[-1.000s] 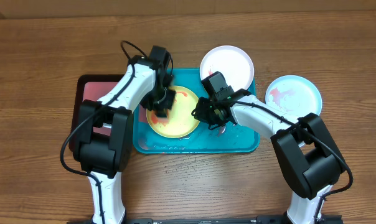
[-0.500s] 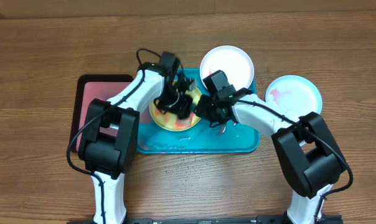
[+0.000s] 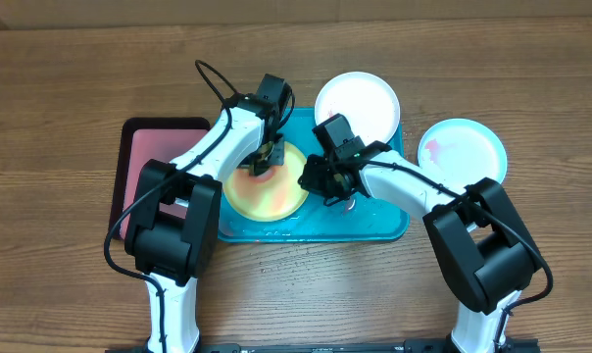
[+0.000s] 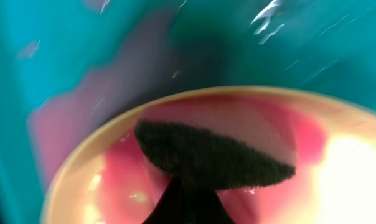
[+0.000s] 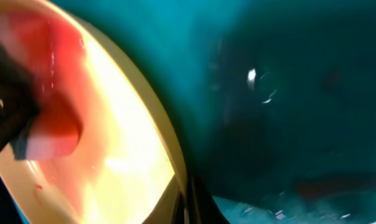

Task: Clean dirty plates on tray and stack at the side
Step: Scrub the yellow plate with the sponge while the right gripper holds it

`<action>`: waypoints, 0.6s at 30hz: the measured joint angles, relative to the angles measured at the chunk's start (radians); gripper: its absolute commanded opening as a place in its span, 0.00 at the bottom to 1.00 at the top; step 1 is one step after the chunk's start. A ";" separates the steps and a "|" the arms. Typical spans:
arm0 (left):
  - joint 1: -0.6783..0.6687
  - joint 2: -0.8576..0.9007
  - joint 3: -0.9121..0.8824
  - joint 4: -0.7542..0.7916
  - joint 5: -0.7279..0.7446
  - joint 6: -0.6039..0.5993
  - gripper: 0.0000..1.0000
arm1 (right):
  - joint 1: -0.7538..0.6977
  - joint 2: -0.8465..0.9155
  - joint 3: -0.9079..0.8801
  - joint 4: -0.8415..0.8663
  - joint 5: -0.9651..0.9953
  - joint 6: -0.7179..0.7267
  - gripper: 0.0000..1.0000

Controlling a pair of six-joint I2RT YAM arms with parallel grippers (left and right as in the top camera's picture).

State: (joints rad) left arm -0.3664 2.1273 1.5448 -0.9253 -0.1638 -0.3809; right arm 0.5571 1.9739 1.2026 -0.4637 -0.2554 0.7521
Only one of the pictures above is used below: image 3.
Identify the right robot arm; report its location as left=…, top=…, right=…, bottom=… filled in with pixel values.
left=298, top=115, right=547, bottom=352

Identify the black tray with red mat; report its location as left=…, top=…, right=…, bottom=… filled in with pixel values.
left=108, top=117, right=211, bottom=229

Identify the light blue plate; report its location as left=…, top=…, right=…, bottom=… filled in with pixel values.
left=417, top=118, right=508, bottom=186

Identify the white plate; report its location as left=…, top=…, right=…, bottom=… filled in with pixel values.
left=314, top=72, right=402, bottom=144

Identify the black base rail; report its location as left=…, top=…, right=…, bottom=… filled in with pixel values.
left=104, top=337, right=541, bottom=353

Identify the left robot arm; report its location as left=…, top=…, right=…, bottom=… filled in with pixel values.
left=121, top=75, right=293, bottom=352

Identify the yellow-green plate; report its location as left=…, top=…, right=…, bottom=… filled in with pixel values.
left=223, top=142, right=309, bottom=222

